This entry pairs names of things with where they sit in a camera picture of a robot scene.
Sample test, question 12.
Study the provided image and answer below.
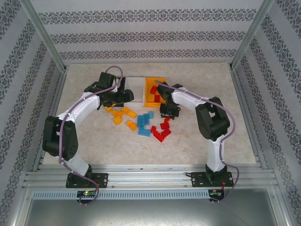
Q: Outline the slotted grey cable duct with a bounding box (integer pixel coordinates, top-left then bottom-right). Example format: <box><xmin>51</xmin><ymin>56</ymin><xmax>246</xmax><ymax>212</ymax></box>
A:
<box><xmin>32</xmin><ymin>190</ymin><xmax>210</xmax><ymax>200</ymax></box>

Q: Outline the aluminium frame post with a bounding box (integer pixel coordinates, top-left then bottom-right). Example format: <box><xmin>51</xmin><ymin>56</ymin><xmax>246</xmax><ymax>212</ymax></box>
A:
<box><xmin>230</xmin><ymin>0</ymin><xmax>275</xmax><ymax>70</ymax></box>
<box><xmin>18</xmin><ymin>0</ymin><xmax>68</xmax><ymax>73</ymax></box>

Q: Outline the aluminium side rail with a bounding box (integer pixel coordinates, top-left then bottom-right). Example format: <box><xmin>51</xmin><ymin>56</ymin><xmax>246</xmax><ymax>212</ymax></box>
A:
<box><xmin>230</xmin><ymin>67</ymin><xmax>268</xmax><ymax>170</ymax></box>
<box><xmin>32</xmin><ymin>67</ymin><xmax>69</xmax><ymax>172</ymax></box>

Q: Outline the black plastic container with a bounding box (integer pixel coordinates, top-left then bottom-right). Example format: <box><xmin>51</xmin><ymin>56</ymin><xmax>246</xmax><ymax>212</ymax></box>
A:
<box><xmin>100</xmin><ymin>77</ymin><xmax>125</xmax><ymax>107</ymax></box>

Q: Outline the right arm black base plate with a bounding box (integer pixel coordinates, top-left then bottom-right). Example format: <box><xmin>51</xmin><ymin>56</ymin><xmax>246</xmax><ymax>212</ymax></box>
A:
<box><xmin>191</xmin><ymin>171</ymin><xmax>234</xmax><ymax>188</ymax></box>

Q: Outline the yellow plastic container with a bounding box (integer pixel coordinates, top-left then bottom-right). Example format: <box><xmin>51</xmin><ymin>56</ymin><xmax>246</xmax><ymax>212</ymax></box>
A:
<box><xmin>143</xmin><ymin>77</ymin><xmax>168</xmax><ymax>108</ymax></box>

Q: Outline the white plastic container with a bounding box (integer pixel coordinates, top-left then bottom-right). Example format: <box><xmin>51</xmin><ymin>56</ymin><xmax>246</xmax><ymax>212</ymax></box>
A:
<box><xmin>123</xmin><ymin>76</ymin><xmax>146</xmax><ymax>107</ymax></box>

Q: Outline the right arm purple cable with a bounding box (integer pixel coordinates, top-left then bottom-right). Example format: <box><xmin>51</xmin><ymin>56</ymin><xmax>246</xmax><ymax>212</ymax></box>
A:
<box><xmin>155</xmin><ymin>81</ymin><xmax>240</xmax><ymax>205</ymax></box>

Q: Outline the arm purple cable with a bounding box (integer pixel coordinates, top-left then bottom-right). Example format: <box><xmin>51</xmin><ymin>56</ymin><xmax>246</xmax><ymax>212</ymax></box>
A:
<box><xmin>57</xmin><ymin>65</ymin><xmax>125</xmax><ymax>207</ymax></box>
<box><xmin>155</xmin><ymin>81</ymin><xmax>240</xmax><ymax>205</ymax></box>

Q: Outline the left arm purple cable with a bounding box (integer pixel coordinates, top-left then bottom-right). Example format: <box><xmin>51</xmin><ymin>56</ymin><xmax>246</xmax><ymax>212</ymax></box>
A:
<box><xmin>57</xmin><ymin>65</ymin><xmax>125</xmax><ymax>207</ymax></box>

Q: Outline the aluminium mounting rail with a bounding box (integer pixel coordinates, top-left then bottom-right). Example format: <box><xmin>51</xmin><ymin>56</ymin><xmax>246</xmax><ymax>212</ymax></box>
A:
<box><xmin>22</xmin><ymin>164</ymin><xmax>279</xmax><ymax>189</ymax></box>

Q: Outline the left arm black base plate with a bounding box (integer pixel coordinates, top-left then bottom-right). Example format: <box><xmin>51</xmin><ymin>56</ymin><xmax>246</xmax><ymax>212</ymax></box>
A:
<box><xmin>65</xmin><ymin>173</ymin><xmax>109</xmax><ymax>189</ymax></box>

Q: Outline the metal sheet panel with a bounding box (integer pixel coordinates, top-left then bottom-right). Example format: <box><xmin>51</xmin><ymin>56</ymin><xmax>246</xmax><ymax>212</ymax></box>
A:
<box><xmin>14</xmin><ymin>199</ymin><xmax>289</xmax><ymax>226</ymax></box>

